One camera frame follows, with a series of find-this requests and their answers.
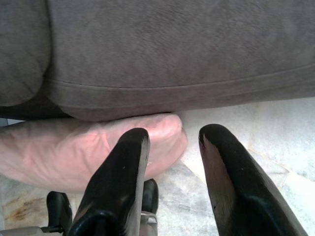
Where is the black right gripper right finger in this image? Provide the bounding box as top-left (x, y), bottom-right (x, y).
top-left (198, 123), bottom-right (310, 236)

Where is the pink plush pillow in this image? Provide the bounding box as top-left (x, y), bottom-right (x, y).
top-left (0, 112), bottom-right (189, 193)

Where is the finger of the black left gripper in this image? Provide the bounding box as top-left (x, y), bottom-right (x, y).
top-left (46, 191), bottom-right (73, 231)
top-left (142, 178), bottom-right (159, 214)

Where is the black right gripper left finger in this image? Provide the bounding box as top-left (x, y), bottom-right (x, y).
top-left (67, 127), bottom-right (151, 236)

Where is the grey-brown fabric sofa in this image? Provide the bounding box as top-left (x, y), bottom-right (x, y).
top-left (0, 0), bottom-right (315, 122)

